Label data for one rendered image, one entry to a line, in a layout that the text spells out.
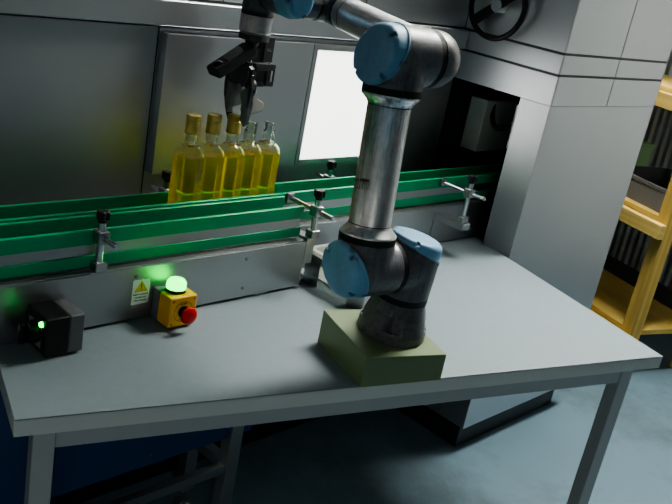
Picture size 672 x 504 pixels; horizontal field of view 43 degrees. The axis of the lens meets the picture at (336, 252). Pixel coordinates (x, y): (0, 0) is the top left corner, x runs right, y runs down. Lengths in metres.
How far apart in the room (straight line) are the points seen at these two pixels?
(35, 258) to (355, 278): 0.62
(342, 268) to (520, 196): 1.18
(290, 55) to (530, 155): 0.85
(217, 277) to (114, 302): 0.27
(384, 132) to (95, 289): 0.67
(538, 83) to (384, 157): 1.15
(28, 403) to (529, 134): 1.74
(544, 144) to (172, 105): 1.19
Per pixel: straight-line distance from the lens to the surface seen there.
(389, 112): 1.64
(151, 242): 1.88
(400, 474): 2.93
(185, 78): 2.13
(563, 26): 2.70
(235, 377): 1.74
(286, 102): 2.35
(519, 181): 2.77
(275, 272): 2.12
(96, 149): 2.08
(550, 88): 2.71
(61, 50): 1.98
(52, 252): 1.77
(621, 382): 2.39
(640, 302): 3.96
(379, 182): 1.66
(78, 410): 1.59
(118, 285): 1.85
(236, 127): 2.07
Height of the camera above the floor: 1.60
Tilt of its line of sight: 20 degrees down
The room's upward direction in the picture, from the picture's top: 11 degrees clockwise
